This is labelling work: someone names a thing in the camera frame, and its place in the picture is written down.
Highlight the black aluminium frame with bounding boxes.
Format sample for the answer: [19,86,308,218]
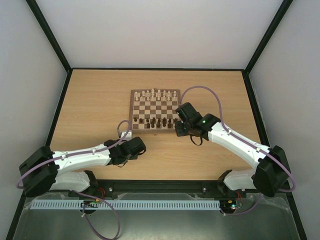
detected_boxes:
[4,0,308,240]

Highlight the wooden folding chess board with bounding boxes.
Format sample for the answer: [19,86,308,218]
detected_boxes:
[129,88,181,134]

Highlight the light blue slotted cable duct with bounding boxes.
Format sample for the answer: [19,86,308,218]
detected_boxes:
[30,199,221,211]

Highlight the right electronics board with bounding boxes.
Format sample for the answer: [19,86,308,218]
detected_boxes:
[221,198,244,210]

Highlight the left electronics board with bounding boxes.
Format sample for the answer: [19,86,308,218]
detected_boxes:
[80,199,103,208]

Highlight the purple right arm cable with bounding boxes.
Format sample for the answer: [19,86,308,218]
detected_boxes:
[179,85,298,216]

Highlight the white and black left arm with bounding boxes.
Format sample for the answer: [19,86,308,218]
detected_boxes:
[17,137,147,198]

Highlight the electronics board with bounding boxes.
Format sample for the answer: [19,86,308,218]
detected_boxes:
[221,198,244,210]
[80,199,103,208]

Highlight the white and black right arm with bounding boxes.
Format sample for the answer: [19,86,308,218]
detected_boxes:
[175,112,292,197]

